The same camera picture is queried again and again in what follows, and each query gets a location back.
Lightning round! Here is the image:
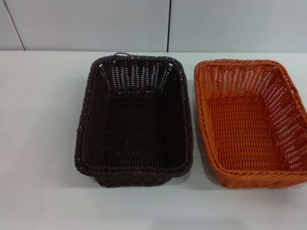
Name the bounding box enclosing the dark brown woven basket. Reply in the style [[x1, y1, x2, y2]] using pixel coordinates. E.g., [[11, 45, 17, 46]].
[[76, 55, 194, 188]]

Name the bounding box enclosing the orange woven basket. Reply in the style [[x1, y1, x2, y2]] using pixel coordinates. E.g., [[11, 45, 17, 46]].
[[193, 58, 307, 190]]

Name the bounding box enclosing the black vertical wall strip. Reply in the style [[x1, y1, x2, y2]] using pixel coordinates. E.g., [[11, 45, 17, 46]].
[[167, 0, 173, 52]]

